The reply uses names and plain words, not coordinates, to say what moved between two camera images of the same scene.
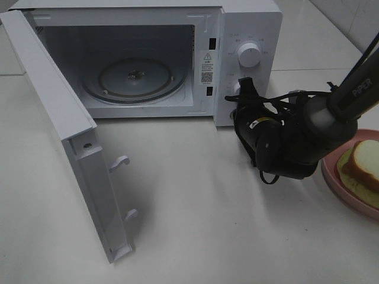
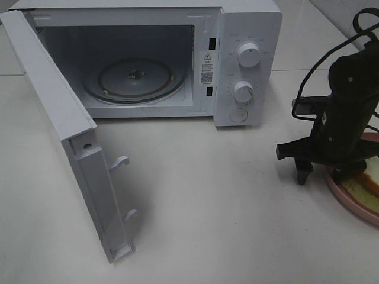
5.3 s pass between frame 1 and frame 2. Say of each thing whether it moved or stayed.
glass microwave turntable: stayed
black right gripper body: moved
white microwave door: stayed
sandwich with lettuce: stayed
